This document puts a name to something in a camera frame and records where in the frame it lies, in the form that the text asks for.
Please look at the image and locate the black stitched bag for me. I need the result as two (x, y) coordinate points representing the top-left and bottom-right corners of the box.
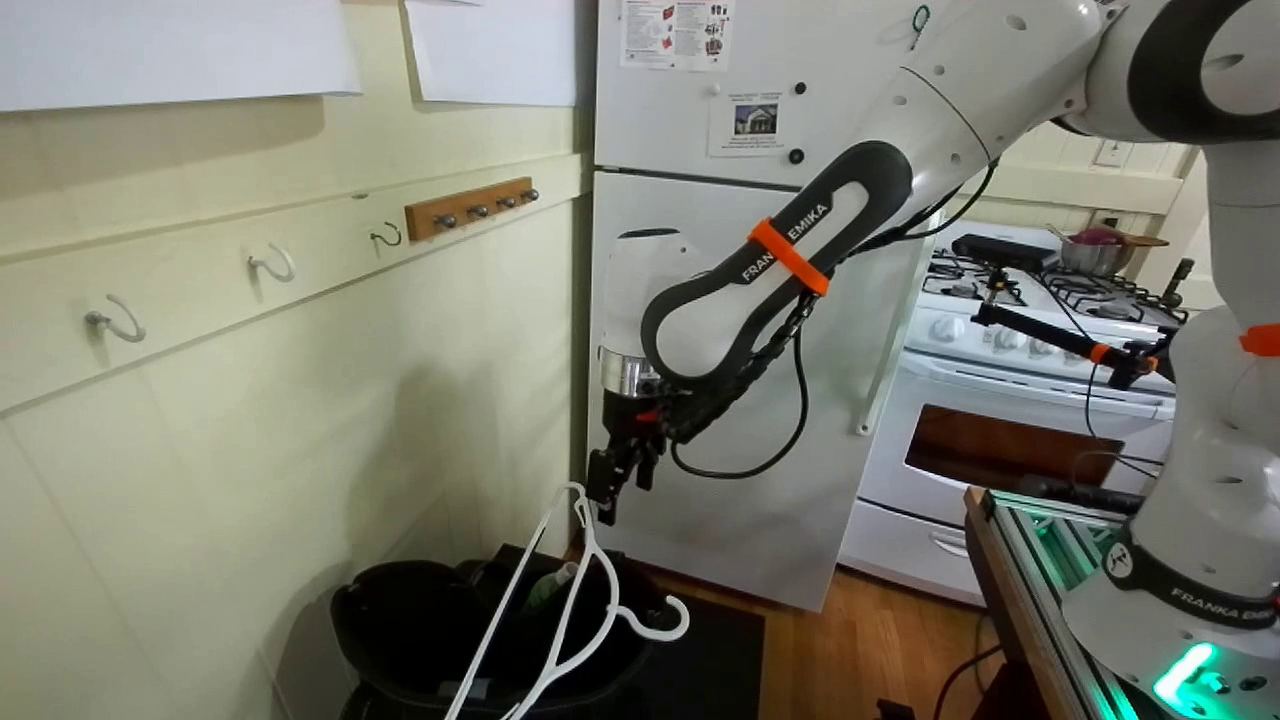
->
(327, 557), (644, 720)

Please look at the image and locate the red cooking pot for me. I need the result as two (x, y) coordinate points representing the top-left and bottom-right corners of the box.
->
(1057, 218), (1166, 276)

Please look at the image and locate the wooden hook rack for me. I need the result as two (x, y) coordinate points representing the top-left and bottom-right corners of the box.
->
(399, 175), (543, 249)

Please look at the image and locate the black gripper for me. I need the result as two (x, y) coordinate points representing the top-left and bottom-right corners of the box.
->
(583, 383), (675, 527)

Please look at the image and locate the green lit robot base table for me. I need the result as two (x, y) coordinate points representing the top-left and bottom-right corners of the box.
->
(965, 486), (1280, 720)

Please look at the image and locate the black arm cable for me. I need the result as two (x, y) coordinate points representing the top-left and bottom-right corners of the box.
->
(663, 158), (1005, 486)

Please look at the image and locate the black floor cable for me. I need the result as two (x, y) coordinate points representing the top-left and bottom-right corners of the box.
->
(931, 646), (1005, 720)

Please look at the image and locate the white plastic coat hanger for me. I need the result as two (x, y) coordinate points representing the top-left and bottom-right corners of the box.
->
(441, 479), (698, 720)

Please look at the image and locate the small photo magnet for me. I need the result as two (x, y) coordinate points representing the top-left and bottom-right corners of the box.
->
(728, 92), (789, 143)

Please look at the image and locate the black flat device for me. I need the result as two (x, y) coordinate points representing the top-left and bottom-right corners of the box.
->
(951, 232), (1066, 271)

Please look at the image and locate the small white paper sheet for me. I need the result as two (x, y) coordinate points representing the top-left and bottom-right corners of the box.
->
(399, 0), (581, 114)

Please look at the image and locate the white gas stove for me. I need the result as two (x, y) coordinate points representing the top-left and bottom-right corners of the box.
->
(835, 226), (1194, 614)

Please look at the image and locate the white refrigerator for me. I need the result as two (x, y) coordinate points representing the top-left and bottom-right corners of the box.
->
(583, 0), (998, 618)

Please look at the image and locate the printed fridge notice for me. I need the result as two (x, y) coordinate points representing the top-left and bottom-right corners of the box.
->
(617, 0), (740, 74)

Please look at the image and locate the black square storage box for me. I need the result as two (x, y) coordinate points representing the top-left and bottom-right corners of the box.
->
(485, 537), (773, 720)

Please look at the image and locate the large white paper sheet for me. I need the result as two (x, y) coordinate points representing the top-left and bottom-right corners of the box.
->
(0, 0), (365, 118)

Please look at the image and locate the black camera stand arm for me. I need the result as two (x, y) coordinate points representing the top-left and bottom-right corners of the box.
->
(973, 297), (1185, 391)

